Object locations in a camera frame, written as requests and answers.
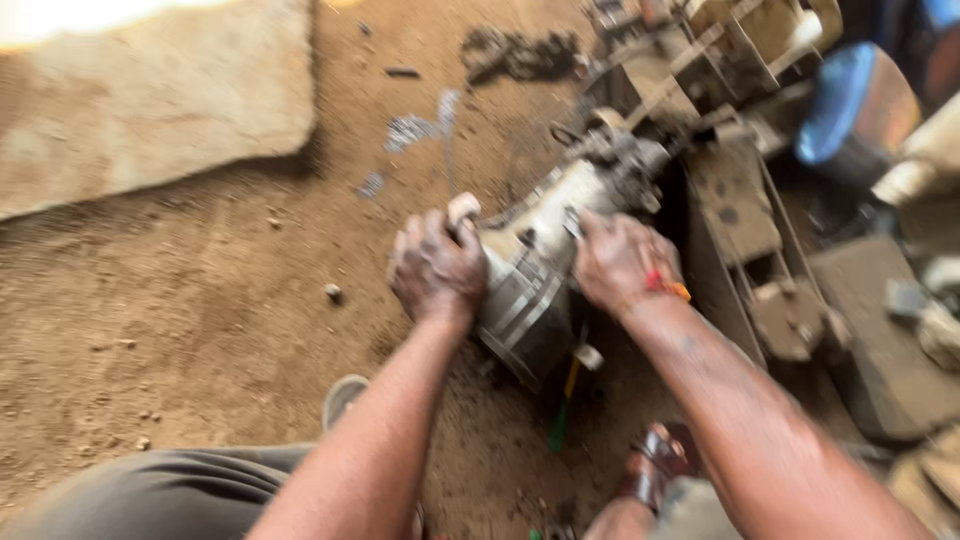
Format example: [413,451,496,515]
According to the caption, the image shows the person's left hand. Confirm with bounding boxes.
[387,207,490,325]

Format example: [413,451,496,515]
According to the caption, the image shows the person's right hand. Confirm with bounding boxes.
[573,210,685,316]

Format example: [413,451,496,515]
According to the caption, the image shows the grey metal gearbox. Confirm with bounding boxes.
[448,108,676,393]

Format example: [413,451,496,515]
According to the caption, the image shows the thin metal rod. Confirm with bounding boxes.
[438,88,462,198]

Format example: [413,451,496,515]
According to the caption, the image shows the red orange wrist thread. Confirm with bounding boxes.
[645,270,693,304]

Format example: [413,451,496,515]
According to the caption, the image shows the heap of greasy metal parts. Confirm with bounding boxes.
[459,26,582,85]

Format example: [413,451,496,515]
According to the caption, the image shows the grey sandal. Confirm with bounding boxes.
[321,374,370,435]

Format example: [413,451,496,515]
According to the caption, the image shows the brown leather sandal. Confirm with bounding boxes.
[618,421,702,515]

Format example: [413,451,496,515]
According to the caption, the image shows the blue lidded metal drum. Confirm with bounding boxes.
[793,41,922,181]

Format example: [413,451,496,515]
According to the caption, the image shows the dusty flat metal block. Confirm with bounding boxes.
[806,236,960,444]

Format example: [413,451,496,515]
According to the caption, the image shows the large flat stone slab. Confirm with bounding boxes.
[0,0,320,223]

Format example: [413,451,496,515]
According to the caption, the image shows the person's grey trousers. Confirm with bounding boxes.
[0,442,429,540]

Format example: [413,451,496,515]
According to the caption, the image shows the rusty metal frame stand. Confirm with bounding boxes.
[585,0,852,369]

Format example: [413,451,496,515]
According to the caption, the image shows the green yellow handled screwdriver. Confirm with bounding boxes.
[547,356,585,454]

